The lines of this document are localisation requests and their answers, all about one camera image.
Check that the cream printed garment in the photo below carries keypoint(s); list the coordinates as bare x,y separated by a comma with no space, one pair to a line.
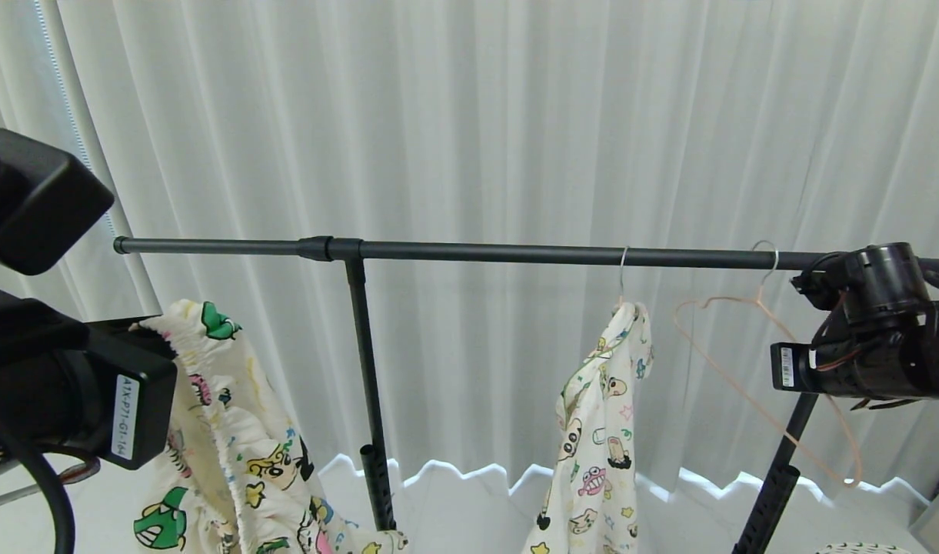
600,462
238,446

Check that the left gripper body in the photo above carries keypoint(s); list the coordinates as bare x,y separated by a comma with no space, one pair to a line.
142,408

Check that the white laundry basket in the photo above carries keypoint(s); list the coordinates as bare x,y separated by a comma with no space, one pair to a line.
861,548

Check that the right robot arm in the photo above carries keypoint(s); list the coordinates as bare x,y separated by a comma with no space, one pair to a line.
892,285

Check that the white curtain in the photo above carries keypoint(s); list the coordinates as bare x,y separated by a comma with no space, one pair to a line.
469,115

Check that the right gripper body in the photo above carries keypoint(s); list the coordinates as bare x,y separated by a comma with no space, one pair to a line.
804,369

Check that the pink clothes hanger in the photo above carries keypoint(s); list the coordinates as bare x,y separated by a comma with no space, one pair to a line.
621,277
727,375

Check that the black clothes rack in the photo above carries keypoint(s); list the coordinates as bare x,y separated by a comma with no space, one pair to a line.
477,251

